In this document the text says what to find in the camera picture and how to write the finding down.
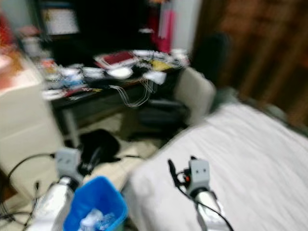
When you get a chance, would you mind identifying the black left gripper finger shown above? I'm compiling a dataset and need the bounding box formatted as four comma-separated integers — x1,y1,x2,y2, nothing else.
88,147,102,170

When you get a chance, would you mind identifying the blue plastic waste bin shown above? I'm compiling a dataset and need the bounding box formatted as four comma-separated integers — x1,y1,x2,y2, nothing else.
63,175,128,231

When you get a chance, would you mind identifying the black bag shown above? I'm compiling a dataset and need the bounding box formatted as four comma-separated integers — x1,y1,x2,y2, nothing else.
77,128,122,164

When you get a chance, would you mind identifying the clear plastic bottle trash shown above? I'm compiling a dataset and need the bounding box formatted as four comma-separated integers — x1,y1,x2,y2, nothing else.
79,208,116,231

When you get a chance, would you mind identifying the white sheeted bed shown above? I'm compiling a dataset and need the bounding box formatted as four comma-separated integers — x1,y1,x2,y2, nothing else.
122,101,308,231

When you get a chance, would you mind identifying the black cluttered desk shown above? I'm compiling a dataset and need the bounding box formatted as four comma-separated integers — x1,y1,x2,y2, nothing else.
48,55,188,145

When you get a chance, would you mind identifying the beige backed office chair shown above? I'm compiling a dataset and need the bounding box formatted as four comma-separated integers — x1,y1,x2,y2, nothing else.
128,66,217,140

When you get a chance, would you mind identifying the large white cabinet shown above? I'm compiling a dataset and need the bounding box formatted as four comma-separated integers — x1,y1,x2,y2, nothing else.
0,53,73,200

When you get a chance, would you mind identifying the white bowl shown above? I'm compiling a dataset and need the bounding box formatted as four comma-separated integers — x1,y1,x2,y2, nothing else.
107,66,134,80

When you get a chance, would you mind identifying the red book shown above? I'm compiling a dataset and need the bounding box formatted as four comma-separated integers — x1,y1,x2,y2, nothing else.
94,50,138,69

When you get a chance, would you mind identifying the black rounded chair back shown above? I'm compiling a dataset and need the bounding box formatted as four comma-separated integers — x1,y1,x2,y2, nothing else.
190,31,231,82

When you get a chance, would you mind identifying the brown wooden wardrobe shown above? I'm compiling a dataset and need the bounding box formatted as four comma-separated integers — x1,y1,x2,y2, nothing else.
192,0,308,128

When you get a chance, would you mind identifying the black monitor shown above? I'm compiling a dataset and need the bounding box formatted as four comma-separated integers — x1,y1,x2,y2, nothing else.
77,0,150,53

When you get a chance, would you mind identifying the pink hanging item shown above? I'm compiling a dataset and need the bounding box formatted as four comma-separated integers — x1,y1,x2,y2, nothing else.
156,4,176,52

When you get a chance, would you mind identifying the white grid calendar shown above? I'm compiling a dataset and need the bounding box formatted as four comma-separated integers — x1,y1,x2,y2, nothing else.
41,2,80,37

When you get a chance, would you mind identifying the red yellow decoration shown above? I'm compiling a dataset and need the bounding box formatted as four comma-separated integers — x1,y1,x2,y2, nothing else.
0,14,14,51

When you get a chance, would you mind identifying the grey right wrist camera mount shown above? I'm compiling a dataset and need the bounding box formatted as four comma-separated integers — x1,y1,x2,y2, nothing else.
188,159,210,192

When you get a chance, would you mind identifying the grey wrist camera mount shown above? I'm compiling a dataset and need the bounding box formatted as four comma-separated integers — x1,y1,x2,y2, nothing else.
188,159,210,192
55,147,82,178

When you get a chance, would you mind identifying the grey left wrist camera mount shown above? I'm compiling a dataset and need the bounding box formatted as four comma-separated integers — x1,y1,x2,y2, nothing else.
55,147,82,178

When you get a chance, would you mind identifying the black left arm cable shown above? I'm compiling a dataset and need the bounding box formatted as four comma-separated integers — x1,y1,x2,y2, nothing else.
1,153,57,227

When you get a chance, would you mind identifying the white cord bundle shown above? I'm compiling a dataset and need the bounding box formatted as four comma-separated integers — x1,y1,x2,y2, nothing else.
110,79,157,109

